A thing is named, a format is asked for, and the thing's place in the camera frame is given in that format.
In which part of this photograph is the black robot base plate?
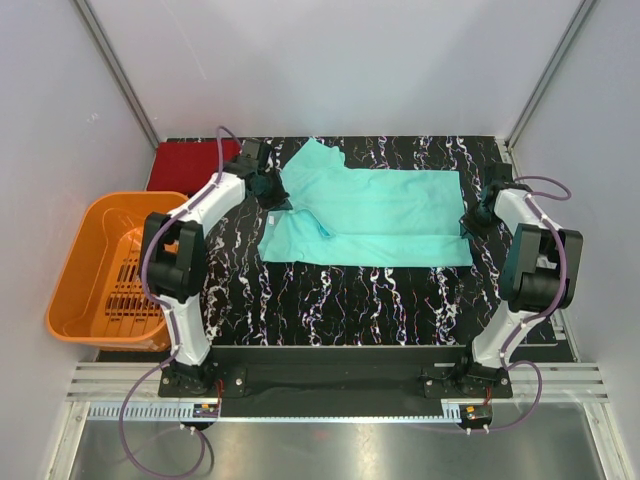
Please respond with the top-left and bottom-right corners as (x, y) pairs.
(159, 346), (513, 413)

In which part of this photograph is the teal t shirt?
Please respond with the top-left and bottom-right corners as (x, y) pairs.
(258, 138), (473, 268)

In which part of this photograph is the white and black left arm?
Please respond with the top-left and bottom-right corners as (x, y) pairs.
(139, 139), (291, 396)

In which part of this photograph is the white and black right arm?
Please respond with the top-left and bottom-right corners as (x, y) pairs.
(447, 163), (584, 397)

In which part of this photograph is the orange plastic laundry basket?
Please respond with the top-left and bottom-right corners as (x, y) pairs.
(46, 191), (187, 352)

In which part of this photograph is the folded red t shirt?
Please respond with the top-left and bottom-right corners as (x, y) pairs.
(146, 140), (219, 196)

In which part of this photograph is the grey slotted cable duct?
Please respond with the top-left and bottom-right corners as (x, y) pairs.
(88, 401), (461, 424)

